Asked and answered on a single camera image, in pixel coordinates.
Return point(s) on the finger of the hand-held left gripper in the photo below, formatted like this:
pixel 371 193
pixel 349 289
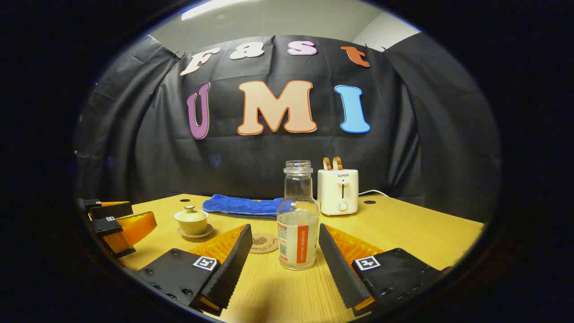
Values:
pixel 112 209
pixel 130 231

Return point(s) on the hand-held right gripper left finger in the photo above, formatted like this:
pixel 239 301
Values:
pixel 233 269

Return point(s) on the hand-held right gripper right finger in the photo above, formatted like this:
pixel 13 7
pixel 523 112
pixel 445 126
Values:
pixel 338 269

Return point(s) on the round cork coaster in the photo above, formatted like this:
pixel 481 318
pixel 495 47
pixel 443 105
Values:
pixel 264 244

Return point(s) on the clear glass water bottle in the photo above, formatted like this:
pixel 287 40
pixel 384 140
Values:
pixel 296 242

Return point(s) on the beige ceramic teacup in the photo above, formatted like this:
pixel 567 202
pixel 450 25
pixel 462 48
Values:
pixel 192 228

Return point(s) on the beige teacup lid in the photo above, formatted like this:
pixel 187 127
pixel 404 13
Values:
pixel 190 213

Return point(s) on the beige teacup saucer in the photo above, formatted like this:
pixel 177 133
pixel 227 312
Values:
pixel 207 233

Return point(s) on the blue folded towel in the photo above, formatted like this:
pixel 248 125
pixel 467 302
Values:
pixel 237 206

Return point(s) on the cream white toaster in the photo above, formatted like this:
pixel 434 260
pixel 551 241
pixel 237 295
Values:
pixel 336 197

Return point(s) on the toasted bread slice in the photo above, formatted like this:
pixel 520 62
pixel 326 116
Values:
pixel 327 163
pixel 337 163

